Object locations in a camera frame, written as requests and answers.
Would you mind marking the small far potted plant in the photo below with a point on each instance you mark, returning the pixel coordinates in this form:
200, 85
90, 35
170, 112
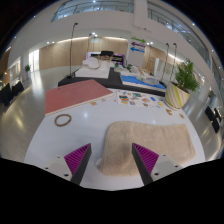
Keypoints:
27, 68

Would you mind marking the pink flat board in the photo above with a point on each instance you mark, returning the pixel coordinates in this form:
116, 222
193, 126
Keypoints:
76, 95

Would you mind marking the irregular wooden chip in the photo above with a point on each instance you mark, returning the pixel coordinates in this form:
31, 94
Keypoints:
169, 112

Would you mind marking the potted plant in striped pot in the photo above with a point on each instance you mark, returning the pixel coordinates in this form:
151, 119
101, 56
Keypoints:
175, 96

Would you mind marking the white pillar with arrow signs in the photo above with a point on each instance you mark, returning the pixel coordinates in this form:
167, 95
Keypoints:
136, 55

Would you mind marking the blue board model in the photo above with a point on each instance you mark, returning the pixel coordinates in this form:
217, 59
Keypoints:
133, 81

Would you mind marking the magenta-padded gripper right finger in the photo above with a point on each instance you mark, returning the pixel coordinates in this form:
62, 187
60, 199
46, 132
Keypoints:
146, 160

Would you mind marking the white foam model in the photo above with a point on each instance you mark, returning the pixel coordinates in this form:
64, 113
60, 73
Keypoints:
93, 71

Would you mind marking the round wooden disc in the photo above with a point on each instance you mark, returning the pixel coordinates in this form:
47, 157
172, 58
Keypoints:
181, 116

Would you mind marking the small wooden chip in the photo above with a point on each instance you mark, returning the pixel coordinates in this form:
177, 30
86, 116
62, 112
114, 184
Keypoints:
93, 103

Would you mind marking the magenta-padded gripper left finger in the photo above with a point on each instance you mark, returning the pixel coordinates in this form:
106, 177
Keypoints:
77, 160

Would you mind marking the black table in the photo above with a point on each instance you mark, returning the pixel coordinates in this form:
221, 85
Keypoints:
113, 81

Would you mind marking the beige towel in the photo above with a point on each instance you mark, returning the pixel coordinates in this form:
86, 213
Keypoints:
150, 136

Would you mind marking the group of black chairs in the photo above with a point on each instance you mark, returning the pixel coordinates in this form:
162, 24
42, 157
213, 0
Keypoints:
211, 116
8, 93

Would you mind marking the black piano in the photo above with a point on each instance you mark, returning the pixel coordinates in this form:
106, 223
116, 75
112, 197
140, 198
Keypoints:
116, 58

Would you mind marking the sheet of colourful cards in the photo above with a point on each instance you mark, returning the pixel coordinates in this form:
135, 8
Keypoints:
136, 98

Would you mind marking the tall black lamp stand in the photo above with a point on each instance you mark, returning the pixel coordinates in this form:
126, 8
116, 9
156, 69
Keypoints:
71, 50

